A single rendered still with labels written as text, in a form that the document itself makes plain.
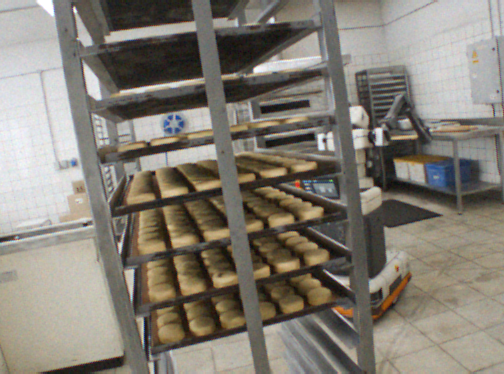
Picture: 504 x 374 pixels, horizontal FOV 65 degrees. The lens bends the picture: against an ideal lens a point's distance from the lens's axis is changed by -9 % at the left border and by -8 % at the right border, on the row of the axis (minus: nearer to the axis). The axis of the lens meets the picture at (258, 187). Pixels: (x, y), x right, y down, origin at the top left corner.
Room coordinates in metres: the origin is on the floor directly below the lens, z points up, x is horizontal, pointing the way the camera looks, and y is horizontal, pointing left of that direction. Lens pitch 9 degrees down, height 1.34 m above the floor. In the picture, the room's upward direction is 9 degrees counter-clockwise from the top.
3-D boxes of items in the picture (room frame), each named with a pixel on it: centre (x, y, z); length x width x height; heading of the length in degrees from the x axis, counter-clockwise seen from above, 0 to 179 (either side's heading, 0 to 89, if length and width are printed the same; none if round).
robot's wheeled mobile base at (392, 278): (2.73, -0.55, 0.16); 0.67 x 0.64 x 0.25; 141
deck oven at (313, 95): (5.97, -0.58, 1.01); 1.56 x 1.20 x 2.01; 99
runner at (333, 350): (1.08, -0.07, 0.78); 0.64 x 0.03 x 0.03; 14
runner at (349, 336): (1.08, -0.07, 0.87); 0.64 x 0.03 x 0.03; 14
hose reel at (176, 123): (6.25, 1.07, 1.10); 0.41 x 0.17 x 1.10; 99
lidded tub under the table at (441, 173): (4.93, -2.35, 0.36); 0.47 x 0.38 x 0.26; 101
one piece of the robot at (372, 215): (2.66, -0.49, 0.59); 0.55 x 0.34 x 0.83; 51
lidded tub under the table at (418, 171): (5.38, -2.28, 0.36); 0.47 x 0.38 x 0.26; 99
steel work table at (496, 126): (5.23, -2.31, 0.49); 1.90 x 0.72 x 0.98; 9
